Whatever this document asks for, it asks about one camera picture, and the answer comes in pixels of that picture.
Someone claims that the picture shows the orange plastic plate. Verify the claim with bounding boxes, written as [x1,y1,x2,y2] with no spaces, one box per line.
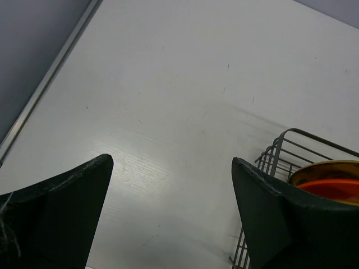
[297,179,358,205]

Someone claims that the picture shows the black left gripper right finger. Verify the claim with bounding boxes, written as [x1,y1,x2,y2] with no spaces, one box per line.
[232,157,358,268]

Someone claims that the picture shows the aluminium table edge rail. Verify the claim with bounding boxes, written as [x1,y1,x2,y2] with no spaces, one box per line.
[1,1,101,161]

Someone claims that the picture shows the brown yellow patterned plate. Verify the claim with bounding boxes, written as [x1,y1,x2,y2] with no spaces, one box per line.
[288,160,358,206]

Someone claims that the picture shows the grey wire dish rack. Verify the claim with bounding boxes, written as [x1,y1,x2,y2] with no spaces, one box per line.
[229,128,358,268]

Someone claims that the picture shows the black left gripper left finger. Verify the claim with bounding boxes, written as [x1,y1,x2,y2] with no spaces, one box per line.
[1,154,113,268]

